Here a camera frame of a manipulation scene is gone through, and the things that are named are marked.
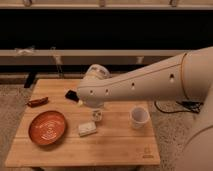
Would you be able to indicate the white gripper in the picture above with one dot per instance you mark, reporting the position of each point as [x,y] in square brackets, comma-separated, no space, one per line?
[96,71]

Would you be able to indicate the small white bottle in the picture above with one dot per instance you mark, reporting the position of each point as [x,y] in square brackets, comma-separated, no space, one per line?
[96,115]

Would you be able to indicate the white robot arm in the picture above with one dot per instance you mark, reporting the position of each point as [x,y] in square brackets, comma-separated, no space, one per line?
[184,77]

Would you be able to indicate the orange ceramic bowl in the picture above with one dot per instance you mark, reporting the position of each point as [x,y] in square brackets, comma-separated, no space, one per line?
[47,128]

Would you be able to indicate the black rectangular case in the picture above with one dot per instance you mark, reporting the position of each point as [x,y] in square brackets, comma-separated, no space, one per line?
[72,95]

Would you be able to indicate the white butter dish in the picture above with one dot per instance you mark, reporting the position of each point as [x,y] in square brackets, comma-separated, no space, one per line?
[87,129]

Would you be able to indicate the white mug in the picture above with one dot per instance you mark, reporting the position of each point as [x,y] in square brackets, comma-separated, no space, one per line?
[138,117]

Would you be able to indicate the wooden table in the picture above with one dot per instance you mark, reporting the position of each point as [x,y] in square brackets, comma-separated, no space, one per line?
[114,143]

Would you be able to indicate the black table leg bracket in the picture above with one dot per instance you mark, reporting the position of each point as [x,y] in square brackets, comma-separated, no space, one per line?
[30,79]

